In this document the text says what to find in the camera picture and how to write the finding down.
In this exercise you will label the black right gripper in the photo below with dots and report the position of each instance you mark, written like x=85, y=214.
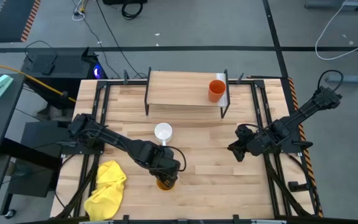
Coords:
x=258, y=143

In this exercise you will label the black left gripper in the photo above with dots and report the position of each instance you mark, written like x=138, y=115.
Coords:
x=166, y=166

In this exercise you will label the yellow-orange plastic cup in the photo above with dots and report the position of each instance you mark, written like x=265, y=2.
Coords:
x=166, y=188

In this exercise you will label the white ceramic mug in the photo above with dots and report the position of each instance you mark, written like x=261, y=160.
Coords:
x=163, y=132

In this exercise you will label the red-orange plastic cup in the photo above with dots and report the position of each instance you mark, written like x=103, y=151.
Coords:
x=216, y=91

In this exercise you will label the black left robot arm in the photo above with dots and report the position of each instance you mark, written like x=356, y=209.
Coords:
x=120, y=144

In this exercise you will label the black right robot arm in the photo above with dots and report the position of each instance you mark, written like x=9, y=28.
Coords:
x=306, y=110

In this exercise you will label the yellow cloth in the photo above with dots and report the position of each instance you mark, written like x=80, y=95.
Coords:
x=107, y=189

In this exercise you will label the orange black striped edge strip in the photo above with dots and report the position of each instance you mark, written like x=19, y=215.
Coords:
x=292, y=93

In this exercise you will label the black rolling stand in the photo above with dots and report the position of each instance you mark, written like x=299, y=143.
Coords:
x=33, y=180

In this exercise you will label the black computer tower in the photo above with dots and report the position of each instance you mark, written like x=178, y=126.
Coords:
x=67, y=67

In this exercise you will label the grey floor plate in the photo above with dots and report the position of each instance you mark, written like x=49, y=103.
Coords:
x=322, y=4

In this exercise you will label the black power adapter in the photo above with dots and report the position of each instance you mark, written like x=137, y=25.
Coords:
x=47, y=68

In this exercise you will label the black box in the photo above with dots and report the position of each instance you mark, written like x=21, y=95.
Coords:
x=123, y=2

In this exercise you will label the mint green stapler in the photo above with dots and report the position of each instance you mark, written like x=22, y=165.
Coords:
x=0, y=85

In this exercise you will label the black mat with orange stripes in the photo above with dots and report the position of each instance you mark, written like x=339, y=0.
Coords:
x=11, y=18

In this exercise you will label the wooden shelf with black frame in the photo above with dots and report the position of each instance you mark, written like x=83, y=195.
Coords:
x=182, y=88

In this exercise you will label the black metal table frame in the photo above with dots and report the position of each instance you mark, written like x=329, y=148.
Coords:
x=117, y=82

